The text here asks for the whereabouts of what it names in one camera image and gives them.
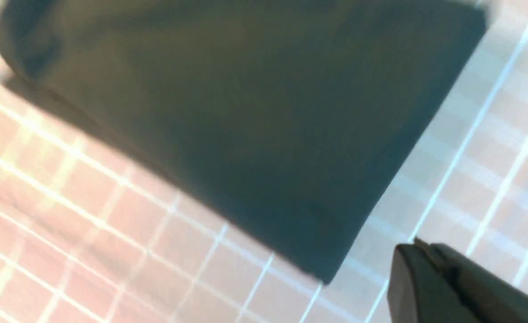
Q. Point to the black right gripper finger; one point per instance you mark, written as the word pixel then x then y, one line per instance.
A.
pixel 434 283

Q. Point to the dark gray long-sleeved shirt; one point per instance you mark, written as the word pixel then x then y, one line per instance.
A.
pixel 289 118

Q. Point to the pink grid tablecloth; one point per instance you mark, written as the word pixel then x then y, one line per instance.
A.
pixel 87 236

